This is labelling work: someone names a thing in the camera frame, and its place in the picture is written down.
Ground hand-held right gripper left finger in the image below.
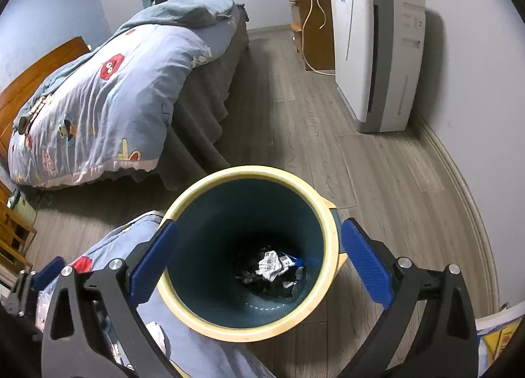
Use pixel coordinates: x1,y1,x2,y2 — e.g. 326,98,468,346
41,218,181,378

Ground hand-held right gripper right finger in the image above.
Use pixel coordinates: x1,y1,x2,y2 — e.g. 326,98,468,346
340,217,479,378

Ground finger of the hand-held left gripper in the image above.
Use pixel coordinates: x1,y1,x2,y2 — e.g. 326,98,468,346
33,256,66,291

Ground yellow rimmed teal trash bin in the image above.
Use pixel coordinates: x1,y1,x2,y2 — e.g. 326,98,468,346
157,165,347,343

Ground white printed paper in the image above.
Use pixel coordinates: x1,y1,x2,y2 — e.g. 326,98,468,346
256,251,294,281

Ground wooden stool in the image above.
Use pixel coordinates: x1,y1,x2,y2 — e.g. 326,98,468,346
0,185,38,277

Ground white green canister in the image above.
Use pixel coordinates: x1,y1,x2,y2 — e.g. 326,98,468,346
7,187,38,225

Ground crumpled white tissue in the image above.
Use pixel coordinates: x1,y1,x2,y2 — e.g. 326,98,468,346
143,321,171,359

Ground blue cartoon printed blanket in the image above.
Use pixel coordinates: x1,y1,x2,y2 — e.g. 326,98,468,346
37,210,275,378

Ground black plastic scraps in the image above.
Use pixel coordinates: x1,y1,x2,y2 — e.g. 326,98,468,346
235,243,306,300

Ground yellow printed bag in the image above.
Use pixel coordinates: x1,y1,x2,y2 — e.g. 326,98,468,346
476,302,525,377

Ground far bed with cartoon quilt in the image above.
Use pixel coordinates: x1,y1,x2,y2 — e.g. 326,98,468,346
7,13,214,189

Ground bed with grey skirt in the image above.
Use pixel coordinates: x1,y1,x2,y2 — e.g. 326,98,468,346
158,5,251,192

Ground wooden headboard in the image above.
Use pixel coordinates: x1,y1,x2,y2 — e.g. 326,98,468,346
0,36,92,149

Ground white air purifier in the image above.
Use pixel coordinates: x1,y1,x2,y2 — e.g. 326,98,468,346
329,0,427,134

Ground wooden cabinet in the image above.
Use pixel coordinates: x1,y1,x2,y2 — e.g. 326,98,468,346
287,0,338,71

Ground plain blue blanket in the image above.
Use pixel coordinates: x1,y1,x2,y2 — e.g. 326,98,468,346
119,0,242,33

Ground white cable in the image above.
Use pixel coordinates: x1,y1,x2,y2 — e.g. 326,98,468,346
301,0,338,74

